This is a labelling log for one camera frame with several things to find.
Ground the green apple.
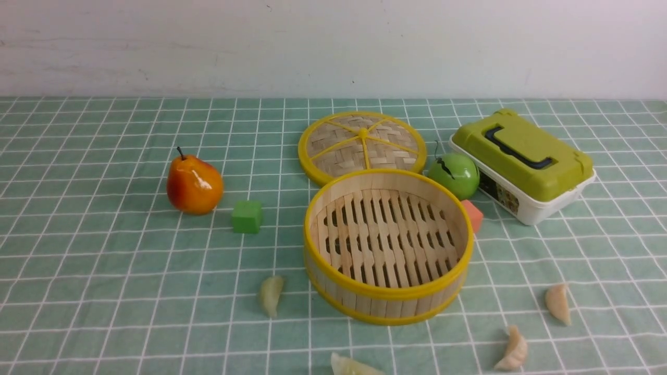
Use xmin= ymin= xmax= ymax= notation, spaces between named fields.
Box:
xmin=426 ymin=141 xmax=480 ymax=201

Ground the pale green dumpling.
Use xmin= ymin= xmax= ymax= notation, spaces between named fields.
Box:
xmin=258 ymin=275 xmax=285 ymax=319

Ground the orange red pear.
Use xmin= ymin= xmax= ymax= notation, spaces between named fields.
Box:
xmin=166 ymin=146 xmax=224 ymax=216

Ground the cream dumpling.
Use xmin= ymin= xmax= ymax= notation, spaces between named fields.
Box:
xmin=494 ymin=325 xmax=528 ymax=372
xmin=544 ymin=283 xmax=572 ymax=326

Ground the green cube block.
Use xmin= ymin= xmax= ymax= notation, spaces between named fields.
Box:
xmin=231 ymin=200 xmax=264 ymax=233

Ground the green lid lunch box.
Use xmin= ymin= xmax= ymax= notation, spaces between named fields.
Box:
xmin=449 ymin=108 xmax=597 ymax=226

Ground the orange cube block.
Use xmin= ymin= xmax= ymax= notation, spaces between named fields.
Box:
xmin=461 ymin=200 xmax=484 ymax=233

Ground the woven bamboo steamer lid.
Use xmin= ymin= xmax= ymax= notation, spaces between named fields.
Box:
xmin=298 ymin=111 xmax=427 ymax=186

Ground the bamboo steamer tray yellow rim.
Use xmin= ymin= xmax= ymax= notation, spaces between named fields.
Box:
xmin=303 ymin=169 xmax=474 ymax=326

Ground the green checkered tablecloth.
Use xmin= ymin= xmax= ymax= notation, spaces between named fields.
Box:
xmin=1 ymin=97 xmax=666 ymax=374

